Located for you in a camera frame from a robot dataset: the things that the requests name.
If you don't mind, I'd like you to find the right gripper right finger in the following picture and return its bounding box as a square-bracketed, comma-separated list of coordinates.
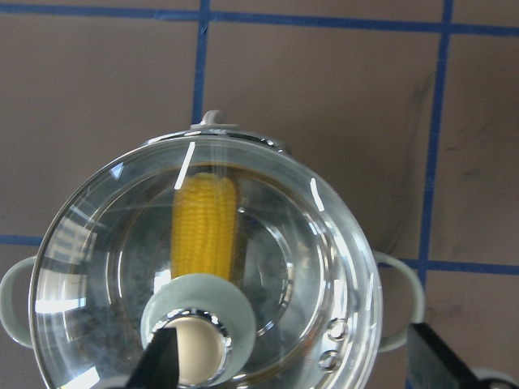
[407, 323, 518, 389]

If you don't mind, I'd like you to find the glass pot lid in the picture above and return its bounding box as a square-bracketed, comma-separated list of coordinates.
[28, 137, 384, 389]

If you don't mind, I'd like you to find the pale green cooking pot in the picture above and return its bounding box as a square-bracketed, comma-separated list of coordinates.
[0, 109, 427, 389]

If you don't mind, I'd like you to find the yellow corn cob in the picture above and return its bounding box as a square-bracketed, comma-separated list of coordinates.
[171, 173, 237, 280]

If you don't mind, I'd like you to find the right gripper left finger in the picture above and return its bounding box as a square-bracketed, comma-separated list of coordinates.
[125, 327, 179, 389]

